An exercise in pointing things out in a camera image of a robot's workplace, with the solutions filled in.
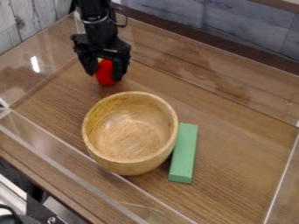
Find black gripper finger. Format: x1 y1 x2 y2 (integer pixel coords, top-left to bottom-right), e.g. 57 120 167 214
112 58 129 82
78 53 98 76

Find green rectangular block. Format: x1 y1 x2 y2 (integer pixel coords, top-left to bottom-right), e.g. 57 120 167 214
168 122 199 184

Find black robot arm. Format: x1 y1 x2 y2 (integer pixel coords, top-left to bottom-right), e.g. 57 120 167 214
69 0 130 86

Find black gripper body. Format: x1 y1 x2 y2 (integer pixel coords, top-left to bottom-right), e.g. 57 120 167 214
69 34 130 60

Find red plush fruit green leaf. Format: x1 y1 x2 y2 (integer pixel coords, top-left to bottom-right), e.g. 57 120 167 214
96 58 116 86

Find wooden bowl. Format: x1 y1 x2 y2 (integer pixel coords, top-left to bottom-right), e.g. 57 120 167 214
81 91 179 175

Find black metal stand with cable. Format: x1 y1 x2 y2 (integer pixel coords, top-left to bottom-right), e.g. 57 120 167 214
0 193 68 224

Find clear acrylic enclosure wall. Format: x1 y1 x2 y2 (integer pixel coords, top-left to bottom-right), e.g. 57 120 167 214
0 16 299 224

